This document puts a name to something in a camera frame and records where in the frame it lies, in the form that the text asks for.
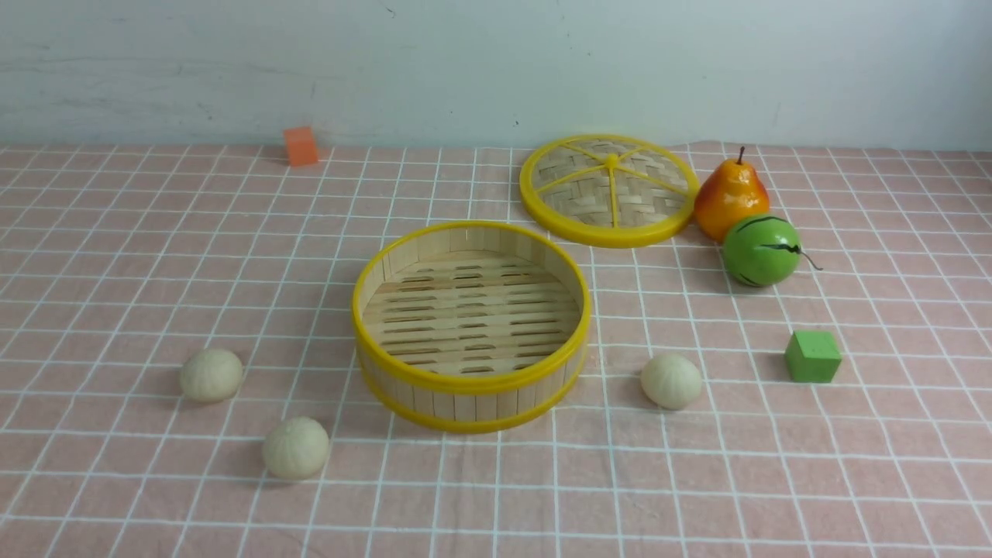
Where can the white bun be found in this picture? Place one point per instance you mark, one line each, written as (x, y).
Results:
(211, 375)
(296, 449)
(671, 381)

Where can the yellow rimmed bamboo steamer tray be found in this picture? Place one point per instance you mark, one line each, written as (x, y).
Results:
(471, 327)

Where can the yellow rimmed bamboo steamer lid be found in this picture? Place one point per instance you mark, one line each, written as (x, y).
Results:
(608, 191)

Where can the orange foam cube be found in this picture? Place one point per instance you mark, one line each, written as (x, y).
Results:
(301, 146)

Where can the orange yellow toy pear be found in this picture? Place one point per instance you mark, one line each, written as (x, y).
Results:
(732, 193)

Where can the green toy watermelon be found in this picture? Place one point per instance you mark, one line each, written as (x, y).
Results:
(763, 250)

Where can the green foam cube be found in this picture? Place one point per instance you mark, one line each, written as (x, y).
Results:
(812, 357)

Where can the pink checkered tablecloth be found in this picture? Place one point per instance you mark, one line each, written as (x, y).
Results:
(121, 262)

